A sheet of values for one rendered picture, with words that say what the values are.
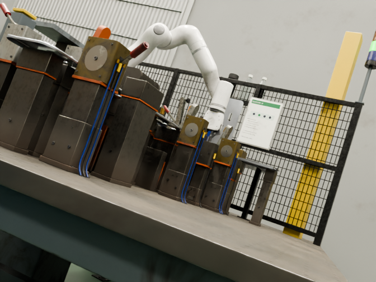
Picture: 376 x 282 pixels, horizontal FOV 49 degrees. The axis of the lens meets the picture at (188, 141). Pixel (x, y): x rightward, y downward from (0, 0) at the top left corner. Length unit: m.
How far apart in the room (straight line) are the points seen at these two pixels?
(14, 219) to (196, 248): 0.34
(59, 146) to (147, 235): 0.55
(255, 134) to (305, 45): 2.25
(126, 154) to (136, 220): 0.68
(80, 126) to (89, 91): 0.10
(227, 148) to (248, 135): 0.68
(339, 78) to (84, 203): 2.20
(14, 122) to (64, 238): 0.56
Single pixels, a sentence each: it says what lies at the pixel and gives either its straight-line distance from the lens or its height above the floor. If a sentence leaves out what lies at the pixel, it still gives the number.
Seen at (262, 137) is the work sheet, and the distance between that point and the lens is 2.61.
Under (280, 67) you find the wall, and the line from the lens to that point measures 4.64.
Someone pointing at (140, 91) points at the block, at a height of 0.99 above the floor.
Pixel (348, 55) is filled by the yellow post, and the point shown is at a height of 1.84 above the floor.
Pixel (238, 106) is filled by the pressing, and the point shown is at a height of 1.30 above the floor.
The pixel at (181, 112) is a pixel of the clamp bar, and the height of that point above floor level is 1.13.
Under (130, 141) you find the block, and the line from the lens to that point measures 1.30.
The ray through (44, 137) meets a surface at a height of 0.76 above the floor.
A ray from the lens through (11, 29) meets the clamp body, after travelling 1.42.
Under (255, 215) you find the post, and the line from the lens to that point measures 2.11.
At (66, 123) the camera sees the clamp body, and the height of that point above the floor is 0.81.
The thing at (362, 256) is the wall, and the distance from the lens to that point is 4.34.
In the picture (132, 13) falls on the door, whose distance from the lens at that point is 5.35.
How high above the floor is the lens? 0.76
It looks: 6 degrees up
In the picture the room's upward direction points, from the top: 19 degrees clockwise
